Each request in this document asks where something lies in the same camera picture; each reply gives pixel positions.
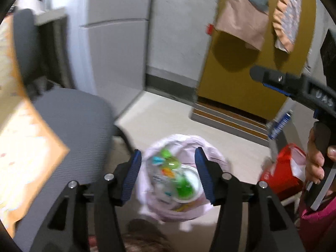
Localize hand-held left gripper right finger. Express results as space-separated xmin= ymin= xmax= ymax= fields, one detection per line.
xmin=194 ymin=146 xmax=307 ymax=252

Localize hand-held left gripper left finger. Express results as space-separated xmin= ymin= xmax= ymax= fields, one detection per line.
xmin=29 ymin=149 xmax=143 ymax=252

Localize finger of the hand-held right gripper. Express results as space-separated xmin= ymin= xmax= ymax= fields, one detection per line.
xmin=249 ymin=65 xmax=307 ymax=98

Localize bin with pink bag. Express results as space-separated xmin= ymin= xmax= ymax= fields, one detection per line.
xmin=135 ymin=133 xmax=232 ymax=232

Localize person's right hand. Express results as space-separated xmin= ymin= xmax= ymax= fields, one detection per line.
xmin=305 ymin=129 xmax=336 ymax=184

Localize white plastic cup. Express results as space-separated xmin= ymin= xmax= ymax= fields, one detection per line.
xmin=168 ymin=164 xmax=204 ymax=212

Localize green white snack packet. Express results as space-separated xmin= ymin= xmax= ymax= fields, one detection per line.
xmin=146 ymin=148 xmax=185 ymax=203

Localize yellow door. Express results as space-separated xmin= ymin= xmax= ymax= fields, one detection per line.
xmin=191 ymin=0 xmax=317 ymax=147

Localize blue white spray can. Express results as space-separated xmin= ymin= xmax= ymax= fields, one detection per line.
xmin=267 ymin=110 xmax=294 ymax=140

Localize patterned hanging bag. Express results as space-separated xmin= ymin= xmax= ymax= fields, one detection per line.
xmin=272 ymin=0 xmax=303 ymax=53

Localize hanging clothes on door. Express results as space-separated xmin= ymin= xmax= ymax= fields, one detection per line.
xmin=215 ymin=0 xmax=271 ymax=51

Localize red plastic bag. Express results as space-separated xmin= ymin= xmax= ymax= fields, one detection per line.
xmin=259 ymin=142 xmax=308 ymax=202

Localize grey office chair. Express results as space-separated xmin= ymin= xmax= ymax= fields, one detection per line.
xmin=12 ymin=9 xmax=137 ymax=245

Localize yellow blanket with orange border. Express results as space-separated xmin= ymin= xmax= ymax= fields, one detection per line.
xmin=0 ymin=18 xmax=70 ymax=238

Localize grey white refrigerator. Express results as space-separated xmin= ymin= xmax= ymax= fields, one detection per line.
xmin=64 ymin=0 xmax=156 ymax=98

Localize pink clothing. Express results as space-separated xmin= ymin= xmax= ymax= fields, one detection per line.
xmin=299 ymin=184 xmax=336 ymax=252

